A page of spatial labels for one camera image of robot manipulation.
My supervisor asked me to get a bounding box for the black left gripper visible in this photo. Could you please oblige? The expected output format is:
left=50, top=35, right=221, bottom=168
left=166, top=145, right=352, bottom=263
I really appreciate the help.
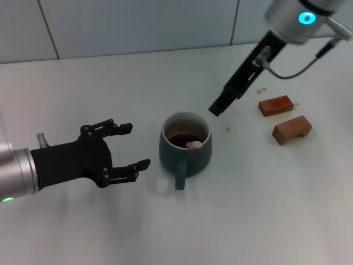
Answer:
left=30, top=118, right=152, bottom=192

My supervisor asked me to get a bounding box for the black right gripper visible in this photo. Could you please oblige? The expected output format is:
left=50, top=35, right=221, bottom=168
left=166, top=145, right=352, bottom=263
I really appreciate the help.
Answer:
left=208, top=30, right=287, bottom=118

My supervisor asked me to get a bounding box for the grey ceramic mug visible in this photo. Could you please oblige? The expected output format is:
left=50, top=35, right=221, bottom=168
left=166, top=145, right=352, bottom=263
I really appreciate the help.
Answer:
left=158, top=111, right=213, bottom=190

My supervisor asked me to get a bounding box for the dark coffee liquid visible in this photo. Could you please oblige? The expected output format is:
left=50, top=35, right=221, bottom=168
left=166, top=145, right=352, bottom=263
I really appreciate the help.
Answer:
left=168, top=133, right=204, bottom=149

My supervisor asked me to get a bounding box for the dark brown wooden block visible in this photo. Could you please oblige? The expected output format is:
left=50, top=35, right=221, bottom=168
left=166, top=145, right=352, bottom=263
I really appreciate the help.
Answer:
left=258, top=95, right=293, bottom=118

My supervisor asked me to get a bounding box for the light brown notched wooden block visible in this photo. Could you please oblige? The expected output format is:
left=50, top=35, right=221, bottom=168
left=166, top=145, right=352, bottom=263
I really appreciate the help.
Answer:
left=271, top=115, right=313, bottom=146

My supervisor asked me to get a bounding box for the left gripper cable with plug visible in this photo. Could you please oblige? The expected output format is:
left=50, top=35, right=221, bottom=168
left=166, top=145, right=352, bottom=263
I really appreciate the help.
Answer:
left=36, top=132, right=50, bottom=149

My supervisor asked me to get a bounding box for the gripper cable with plug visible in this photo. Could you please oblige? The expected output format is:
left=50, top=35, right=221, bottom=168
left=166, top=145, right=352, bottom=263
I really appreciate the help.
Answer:
left=36, top=132, right=50, bottom=149
left=254, top=17, right=353, bottom=80

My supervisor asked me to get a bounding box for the right gripper cable with plug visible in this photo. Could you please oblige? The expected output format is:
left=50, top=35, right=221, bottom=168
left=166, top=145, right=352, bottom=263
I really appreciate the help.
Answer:
left=254, top=17, right=353, bottom=80

